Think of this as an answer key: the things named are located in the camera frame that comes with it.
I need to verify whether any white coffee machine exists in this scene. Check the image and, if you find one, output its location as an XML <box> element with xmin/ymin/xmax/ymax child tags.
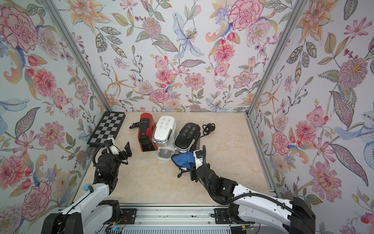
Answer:
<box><xmin>152</xmin><ymin>116</ymin><xmax>176</xmax><ymax>161</ymax></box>

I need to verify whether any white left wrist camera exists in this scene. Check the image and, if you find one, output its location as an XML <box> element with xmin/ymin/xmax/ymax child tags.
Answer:
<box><xmin>110</xmin><ymin>145</ymin><xmax>119</xmax><ymax>156</ymax></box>

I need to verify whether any red Nespresso coffee machine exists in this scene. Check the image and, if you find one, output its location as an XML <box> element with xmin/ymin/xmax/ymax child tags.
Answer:
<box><xmin>138</xmin><ymin>113</ymin><xmax>158</xmax><ymax>152</ymax></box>

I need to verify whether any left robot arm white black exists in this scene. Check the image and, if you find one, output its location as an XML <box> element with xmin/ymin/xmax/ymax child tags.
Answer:
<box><xmin>41</xmin><ymin>138</ymin><xmax>132</xmax><ymax>234</ymax></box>

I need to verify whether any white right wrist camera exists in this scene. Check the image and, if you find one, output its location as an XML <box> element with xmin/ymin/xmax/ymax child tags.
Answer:
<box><xmin>193</xmin><ymin>150</ymin><xmax>203</xmax><ymax>169</ymax></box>

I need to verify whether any aluminium corner post left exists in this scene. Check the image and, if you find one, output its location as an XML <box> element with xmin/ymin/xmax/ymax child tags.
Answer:
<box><xmin>41</xmin><ymin>0</ymin><xmax>113</xmax><ymax>112</ymax></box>

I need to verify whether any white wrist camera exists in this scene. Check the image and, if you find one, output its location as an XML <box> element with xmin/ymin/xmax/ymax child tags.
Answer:
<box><xmin>110</xmin><ymin>145</ymin><xmax>119</xmax><ymax>156</ymax></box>
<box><xmin>193</xmin><ymin>150</ymin><xmax>203</xmax><ymax>169</ymax></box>

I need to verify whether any aluminium corner post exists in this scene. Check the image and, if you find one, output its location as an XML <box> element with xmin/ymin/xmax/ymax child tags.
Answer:
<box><xmin>41</xmin><ymin>0</ymin><xmax>113</xmax><ymax>112</ymax></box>
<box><xmin>245</xmin><ymin>1</ymin><xmax>307</xmax><ymax>119</ymax></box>

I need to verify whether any aluminium corner post right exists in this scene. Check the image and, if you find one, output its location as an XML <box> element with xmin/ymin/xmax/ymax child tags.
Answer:
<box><xmin>245</xmin><ymin>1</ymin><xmax>307</xmax><ymax>119</ymax></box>

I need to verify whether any black coffee machine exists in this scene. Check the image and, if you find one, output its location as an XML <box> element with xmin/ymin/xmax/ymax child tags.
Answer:
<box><xmin>173</xmin><ymin>122</ymin><xmax>201</xmax><ymax>154</ymax></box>

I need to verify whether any black folding chessboard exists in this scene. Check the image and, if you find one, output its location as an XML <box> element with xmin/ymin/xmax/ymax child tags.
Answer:
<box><xmin>87</xmin><ymin>112</ymin><xmax>126</xmax><ymax>147</ymax></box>

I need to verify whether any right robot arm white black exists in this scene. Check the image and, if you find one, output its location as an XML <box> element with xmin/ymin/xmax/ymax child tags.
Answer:
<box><xmin>175</xmin><ymin>162</ymin><xmax>316</xmax><ymax>234</ymax></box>

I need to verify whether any blue microfibre cloth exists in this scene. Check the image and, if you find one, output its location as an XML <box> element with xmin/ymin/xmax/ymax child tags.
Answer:
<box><xmin>171</xmin><ymin>152</ymin><xmax>195</xmax><ymax>171</ymax></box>

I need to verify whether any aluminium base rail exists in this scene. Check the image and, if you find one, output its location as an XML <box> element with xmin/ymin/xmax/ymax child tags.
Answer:
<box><xmin>46</xmin><ymin>203</ymin><xmax>299</xmax><ymax>234</ymax></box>

